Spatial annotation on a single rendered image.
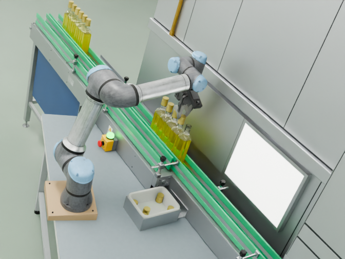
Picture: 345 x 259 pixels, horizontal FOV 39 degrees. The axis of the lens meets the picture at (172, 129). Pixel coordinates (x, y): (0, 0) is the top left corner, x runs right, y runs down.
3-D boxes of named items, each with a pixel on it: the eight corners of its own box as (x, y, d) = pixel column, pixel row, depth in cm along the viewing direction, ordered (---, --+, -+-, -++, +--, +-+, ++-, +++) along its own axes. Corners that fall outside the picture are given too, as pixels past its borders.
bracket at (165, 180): (169, 185, 257) (173, 175, 254) (154, 188, 252) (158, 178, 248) (166, 181, 260) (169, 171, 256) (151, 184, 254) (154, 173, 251)
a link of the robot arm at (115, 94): (111, 98, 196) (211, 74, 219) (99, 83, 203) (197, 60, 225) (110, 121, 203) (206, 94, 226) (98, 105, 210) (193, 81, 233)
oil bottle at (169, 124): (170, 154, 269) (180, 123, 258) (161, 156, 266) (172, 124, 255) (165, 148, 273) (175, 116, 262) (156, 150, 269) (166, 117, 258)
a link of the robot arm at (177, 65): (181, 66, 222) (200, 65, 228) (169, 53, 229) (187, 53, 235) (176, 80, 226) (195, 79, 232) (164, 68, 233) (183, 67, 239)
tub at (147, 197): (177, 220, 246) (182, 207, 241) (139, 230, 233) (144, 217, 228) (159, 197, 257) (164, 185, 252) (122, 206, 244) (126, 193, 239)
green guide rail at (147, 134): (169, 169, 257) (173, 158, 253) (168, 169, 257) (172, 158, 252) (46, 23, 366) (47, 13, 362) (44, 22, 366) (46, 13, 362)
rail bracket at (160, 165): (175, 174, 255) (182, 155, 248) (149, 180, 245) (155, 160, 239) (172, 171, 257) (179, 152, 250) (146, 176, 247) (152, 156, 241)
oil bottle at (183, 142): (181, 167, 262) (193, 135, 251) (173, 169, 259) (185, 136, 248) (176, 161, 266) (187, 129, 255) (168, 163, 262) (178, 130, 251)
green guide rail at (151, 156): (157, 171, 253) (161, 160, 249) (156, 172, 252) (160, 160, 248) (36, 22, 362) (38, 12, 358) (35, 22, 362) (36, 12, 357)
